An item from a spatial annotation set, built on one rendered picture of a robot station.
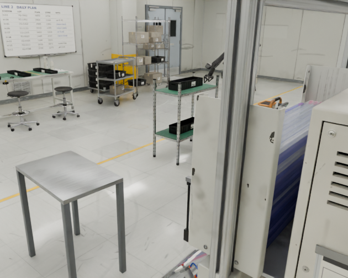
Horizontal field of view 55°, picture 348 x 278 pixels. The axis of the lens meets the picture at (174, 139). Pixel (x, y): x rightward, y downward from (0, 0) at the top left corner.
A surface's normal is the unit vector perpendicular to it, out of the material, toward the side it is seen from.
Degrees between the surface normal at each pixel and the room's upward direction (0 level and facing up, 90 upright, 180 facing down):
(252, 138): 90
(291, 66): 90
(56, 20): 90
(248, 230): 90
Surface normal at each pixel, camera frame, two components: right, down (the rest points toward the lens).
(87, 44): 0.77, 0.23
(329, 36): -0.63, 0.25
